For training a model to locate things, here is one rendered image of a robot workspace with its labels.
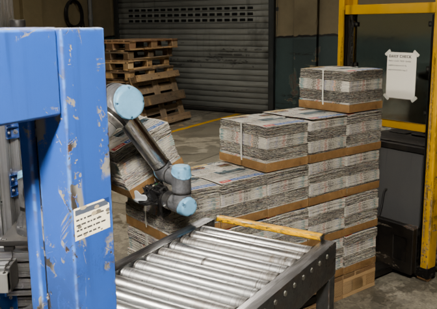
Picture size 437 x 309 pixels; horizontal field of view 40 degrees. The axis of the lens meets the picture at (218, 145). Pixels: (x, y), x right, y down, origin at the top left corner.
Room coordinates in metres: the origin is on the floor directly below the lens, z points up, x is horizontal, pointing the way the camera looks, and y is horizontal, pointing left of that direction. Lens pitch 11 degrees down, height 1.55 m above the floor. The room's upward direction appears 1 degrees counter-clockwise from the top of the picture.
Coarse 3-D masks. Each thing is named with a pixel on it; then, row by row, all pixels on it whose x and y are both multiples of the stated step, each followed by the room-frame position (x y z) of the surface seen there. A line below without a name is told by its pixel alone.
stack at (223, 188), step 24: (192, 168) 2.99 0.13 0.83; (216, 168) 2.98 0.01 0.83; (240, 168) 2.97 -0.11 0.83; (288, 168) 2.96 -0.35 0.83; (312, 168) 3.06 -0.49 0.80; (336, 168) 3.17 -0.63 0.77; (192, 192) 2.58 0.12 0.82; (216, 192) 2.67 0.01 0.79; (240, 192) 2.77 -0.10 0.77; (264, 192) 2.86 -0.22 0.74; (288, 192) 2.95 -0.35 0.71; (312, 192) 3.05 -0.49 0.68; (144, 216) 2.66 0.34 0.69; (168, 216) 2.50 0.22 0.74; (192, 216) 2.59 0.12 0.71; (216, 216) 2.67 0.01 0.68; (288, 216) 2.94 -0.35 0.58; (312, 216) 3.07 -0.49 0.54; (336, 216) 3.18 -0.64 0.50; (144, 240) 2.67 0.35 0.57; (288, 240) 2.95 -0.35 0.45; (336, 240) 3.18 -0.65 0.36; (336, 264) 3.18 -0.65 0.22; (336, 288) 3.18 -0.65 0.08
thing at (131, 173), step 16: (160, 128) 2.54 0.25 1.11; (112, 144) 2.49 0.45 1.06; (128, 144) 2.45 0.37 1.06; (160, 144) 2.55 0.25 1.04; (112, 160) 2.46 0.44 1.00; (128, 160) 2.45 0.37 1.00; (144, 160) 2.49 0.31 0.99; (176, 160) 2.59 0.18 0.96; (112, 176) 2.52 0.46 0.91; (128, 176) 2.45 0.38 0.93; (144, 176) 2.49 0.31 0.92
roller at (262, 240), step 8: (208, 232) 2.15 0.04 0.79; (216, 232) 2.14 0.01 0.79; (224, 232) 2.12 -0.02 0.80; (232, 232) 2.11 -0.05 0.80; (240, 232) 2.11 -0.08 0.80; (248, 240) 2.06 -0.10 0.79; (256, 240) 2.05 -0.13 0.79; (264, 240) 2.04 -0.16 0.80; (272, 240) 2.03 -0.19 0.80; (280, 240) 2.02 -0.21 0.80; (288, 248) 1.98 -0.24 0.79; (296, 248) 1.97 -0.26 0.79; (304, 248) 1.96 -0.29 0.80
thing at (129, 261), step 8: (192, 224) 2.20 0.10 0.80; (200, 224) 2.20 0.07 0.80; (208, 224) 2.23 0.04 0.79; (176, 232) 2.12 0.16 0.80; (184, 232) 2.11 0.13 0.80; (160, 240) 2.04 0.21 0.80; (168, 240) 2.04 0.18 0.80; (176, 240) 2.05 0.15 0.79; (144, 248) 1.96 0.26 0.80; (152, 248) 1.96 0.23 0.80; (160, 248) 1.97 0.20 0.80; (128, 256) 1.89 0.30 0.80; (136, 256) 1.89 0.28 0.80; (144, 256) 1.90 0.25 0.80; (120, 264) 1.82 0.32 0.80; (128, 264) 1.83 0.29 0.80; (32, 304) 1.55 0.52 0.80
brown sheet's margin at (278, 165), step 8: (224, 160) 3.12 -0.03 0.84; (232, 160) 3.06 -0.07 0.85; (240, 160) 3.01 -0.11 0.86; (248, 160) 2.96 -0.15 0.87; (288, 160) 2.94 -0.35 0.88; (296, 160) 2.97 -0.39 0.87; (304, 160) 3.01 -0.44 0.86; (256, 168) 2.91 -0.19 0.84; (264, 168) 2.86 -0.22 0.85; (272, 168) 2.88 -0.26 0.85; (280, 168) 2.91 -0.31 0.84
